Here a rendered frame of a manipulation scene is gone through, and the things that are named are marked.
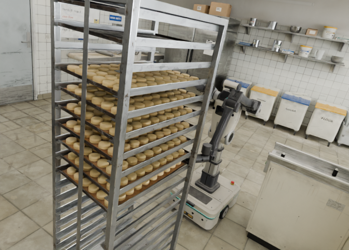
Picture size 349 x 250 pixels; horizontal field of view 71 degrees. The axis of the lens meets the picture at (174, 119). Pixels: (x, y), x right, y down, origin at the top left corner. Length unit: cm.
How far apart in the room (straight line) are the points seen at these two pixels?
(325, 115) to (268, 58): 177
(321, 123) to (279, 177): 353
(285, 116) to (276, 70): 116
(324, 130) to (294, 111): 66
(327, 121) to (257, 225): 353
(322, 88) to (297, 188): 416
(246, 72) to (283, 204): 443
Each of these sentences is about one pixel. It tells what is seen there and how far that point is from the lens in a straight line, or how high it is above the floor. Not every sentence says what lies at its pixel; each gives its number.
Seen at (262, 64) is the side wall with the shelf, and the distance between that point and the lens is 627.
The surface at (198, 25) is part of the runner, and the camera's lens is 116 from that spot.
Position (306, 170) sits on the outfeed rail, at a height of 88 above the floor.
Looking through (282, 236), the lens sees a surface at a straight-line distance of 254.
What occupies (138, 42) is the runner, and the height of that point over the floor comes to 168.
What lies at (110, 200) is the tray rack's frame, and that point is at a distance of 109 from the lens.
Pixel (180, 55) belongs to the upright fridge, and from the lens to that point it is 596.
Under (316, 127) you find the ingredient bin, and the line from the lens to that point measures 571.
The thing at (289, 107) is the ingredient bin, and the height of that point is 55.
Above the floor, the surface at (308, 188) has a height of 75.
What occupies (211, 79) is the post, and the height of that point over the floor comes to 152.
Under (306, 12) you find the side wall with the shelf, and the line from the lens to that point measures 621.
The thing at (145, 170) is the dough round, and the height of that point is 106.
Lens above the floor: 176
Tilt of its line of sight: 21 degrees down
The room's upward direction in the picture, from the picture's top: 10 degrees clockwise
